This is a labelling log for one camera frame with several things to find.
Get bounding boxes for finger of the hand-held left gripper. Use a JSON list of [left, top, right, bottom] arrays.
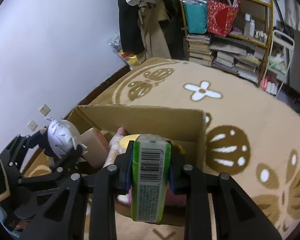
[[17, 146, 84, 184], [0, 129, 48, 167]]

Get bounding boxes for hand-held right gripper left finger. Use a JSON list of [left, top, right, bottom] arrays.
[[20, 140, 135, 240]]

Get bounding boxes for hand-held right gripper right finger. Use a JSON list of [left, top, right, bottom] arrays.
[[168, 144, 283, 240]]

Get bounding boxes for green tissue packet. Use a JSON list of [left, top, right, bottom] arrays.
[[130, 134, 172, 224]]

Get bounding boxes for white-haired plush doll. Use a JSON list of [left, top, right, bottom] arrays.
[[39, 117, 88, 163]]

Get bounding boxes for pink tissue roll pack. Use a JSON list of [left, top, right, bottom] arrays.
[[102, 127, 127, 168]]

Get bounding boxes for cardboard box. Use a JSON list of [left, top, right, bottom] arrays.
[[65, 104, 208, 227]]

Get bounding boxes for beige patterned rug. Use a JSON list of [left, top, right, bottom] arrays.
[[22, 57, 300, 240]]

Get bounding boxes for yellow packet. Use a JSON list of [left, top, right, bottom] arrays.
[[125, 51, 139, 68]]

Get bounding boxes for small stack of books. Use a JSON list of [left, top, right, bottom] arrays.
[[186, 34, 213, 67]]

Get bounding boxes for clear snack bag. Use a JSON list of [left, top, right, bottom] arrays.
[[107, 32, 123, 53]]

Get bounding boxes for large stack of books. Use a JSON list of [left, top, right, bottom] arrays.
[[211, 37, 265, 83]]

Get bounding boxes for beige cardboard sheet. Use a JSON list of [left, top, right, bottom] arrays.
[[139, 2, 172, 59]]

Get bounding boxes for black hanging clothing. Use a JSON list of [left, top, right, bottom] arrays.
[[117, 0, 147, 54]]

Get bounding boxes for white metal rack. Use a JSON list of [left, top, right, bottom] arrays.
[[264, 29, 295, 90]]

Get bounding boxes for teal bag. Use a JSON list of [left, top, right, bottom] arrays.
[[176, 0, 208, 34]]

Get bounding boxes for red patterned bag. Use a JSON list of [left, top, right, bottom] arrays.
[[207, 0, 240, 37]]

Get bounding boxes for white bottles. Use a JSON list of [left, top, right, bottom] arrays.
[[244, 14, 256, 38]]

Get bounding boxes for wooden shelf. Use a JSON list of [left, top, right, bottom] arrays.
[[177, 0, 274, 85]]

